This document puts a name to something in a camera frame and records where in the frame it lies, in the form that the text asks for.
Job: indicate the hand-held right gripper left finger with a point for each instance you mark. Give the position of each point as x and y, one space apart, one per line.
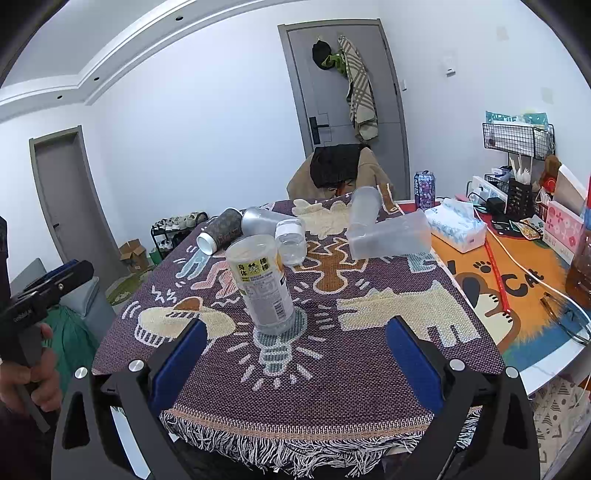
178 369

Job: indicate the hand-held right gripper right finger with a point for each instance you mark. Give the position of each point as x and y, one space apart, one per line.
413 369

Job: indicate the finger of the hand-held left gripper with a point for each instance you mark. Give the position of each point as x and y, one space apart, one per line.
60 271
69 279

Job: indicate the clear bottle yellow label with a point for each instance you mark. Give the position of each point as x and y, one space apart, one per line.
265 290

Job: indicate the person's left forearm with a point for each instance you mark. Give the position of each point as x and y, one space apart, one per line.
16 443

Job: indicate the silver metal cup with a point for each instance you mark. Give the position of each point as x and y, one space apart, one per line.
261 222

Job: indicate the frosted plastic cup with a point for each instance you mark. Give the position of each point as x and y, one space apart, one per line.
364 207

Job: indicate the person's left hand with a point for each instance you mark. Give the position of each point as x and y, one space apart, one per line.
46 378

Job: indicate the grey sofa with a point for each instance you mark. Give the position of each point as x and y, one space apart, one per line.
87 300

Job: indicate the green cloth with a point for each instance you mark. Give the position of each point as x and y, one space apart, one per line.
71 337

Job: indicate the green floor rug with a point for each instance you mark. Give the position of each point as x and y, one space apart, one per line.
127 288

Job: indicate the printed woven blanket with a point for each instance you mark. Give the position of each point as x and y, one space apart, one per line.
341 369

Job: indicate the cardboard box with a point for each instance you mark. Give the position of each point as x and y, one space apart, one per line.
136 254

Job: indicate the grey interior door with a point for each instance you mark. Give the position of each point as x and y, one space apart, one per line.
69 198

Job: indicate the black shoe rack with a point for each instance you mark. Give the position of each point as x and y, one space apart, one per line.
173 230

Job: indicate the frosted plastic container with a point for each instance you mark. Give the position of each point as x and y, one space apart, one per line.
392 237

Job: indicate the orange cartoon table mat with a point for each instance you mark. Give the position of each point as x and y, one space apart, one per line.
521 286

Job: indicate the dark patterned bottle white cap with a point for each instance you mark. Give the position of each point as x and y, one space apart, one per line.
224 228

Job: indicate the white tissue pack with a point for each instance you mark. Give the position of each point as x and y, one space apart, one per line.
457 226

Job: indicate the patterned beige cloth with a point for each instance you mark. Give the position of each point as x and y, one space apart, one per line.
561 410

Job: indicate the eyeglasses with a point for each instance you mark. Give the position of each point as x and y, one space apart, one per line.
565 318

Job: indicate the small clear jar white lid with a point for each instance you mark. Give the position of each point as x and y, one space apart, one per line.
292 244

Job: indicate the purple drink can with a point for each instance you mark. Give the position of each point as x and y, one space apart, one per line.
425 189

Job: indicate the amber liquid bottle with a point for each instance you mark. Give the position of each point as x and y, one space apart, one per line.
579 272

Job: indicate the white power strip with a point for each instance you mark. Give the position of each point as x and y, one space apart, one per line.
487 187

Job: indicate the black mesh utensil holder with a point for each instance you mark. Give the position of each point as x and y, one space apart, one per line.
521 198

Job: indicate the pink flowered box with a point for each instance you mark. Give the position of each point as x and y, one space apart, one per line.
563 228

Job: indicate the black fuzzy garment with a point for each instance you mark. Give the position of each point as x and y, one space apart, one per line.
332 164

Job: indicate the white paper box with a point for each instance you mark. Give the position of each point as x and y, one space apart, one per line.
570 187

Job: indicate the brown teddy bear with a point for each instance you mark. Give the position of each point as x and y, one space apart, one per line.
550 170

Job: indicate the plaid scarf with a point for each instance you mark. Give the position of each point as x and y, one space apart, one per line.
360 92

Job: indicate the grey entrance door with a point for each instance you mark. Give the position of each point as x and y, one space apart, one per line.
304 83

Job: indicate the green hanging toy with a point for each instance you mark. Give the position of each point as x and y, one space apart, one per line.
336 63

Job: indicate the black hat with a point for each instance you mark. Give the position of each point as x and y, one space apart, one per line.
321 54

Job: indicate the white wall switch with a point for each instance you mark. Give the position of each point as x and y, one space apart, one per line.
450 65

